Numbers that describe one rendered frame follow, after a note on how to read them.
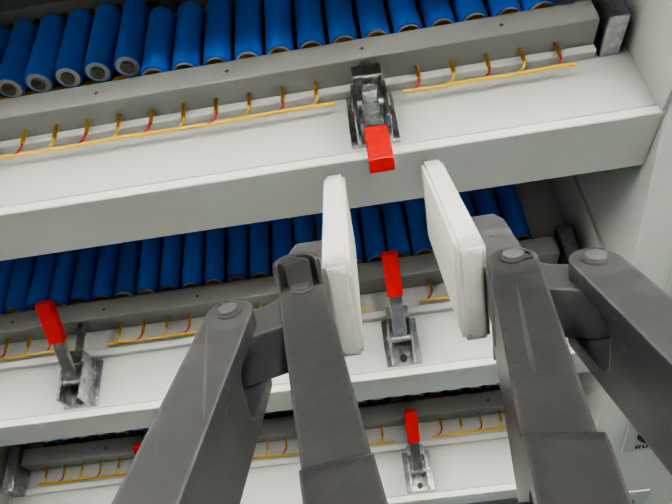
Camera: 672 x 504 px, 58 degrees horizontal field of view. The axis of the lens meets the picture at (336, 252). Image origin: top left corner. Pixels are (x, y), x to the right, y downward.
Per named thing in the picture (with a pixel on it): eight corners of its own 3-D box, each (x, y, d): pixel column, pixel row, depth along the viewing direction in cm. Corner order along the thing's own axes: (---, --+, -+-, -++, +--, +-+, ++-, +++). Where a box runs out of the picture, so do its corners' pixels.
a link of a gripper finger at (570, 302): (502, 302, 14) (631, 284, 14) (460, 216, 19) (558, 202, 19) (504, 353, 15) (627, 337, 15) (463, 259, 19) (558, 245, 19)
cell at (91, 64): (126, 22, 44) (116, 82, 41) (102, 27, 45) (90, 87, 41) (115, 0, 43) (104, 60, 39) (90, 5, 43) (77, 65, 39)
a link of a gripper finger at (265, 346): (336, 377, 15) (220, 392, 15) (335, 278, 20) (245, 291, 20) (326, 327, 15) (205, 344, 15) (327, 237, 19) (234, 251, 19)
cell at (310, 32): (321, 1, 43) (328, 62, 39) (295, 6, 43) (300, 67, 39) (317, -23, 41) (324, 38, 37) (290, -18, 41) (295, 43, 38)
